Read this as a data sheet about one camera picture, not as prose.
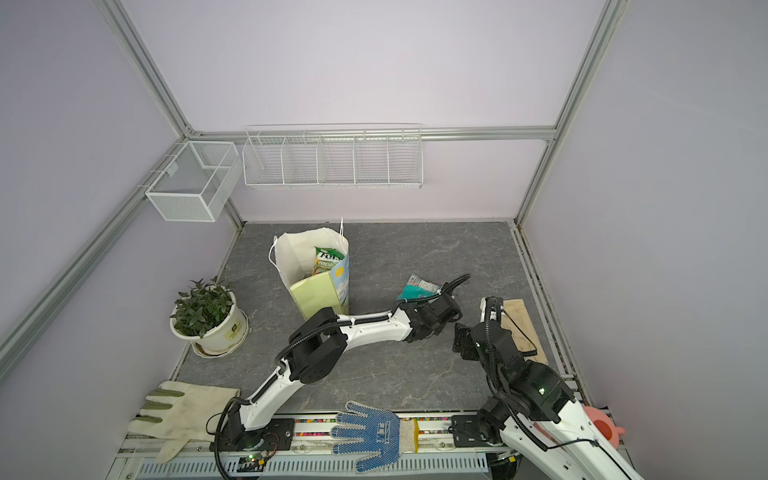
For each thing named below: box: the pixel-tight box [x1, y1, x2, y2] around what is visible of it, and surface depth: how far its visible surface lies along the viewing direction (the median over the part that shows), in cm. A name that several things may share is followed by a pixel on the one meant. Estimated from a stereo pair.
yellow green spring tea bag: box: [312, 246, 345, 275], surface depth 90 cm
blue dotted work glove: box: [330, 401, 419, 473], surface depth 75 cm
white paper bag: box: [275, 227, 350, 320], surface depth 84 cm
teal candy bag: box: [396, 273, 443, 301], surface depth 99 cm
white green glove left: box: [127, 381, 241, 464], surface depth 79 cm
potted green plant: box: [170, 276, 249, 358], surface depth 81 cm
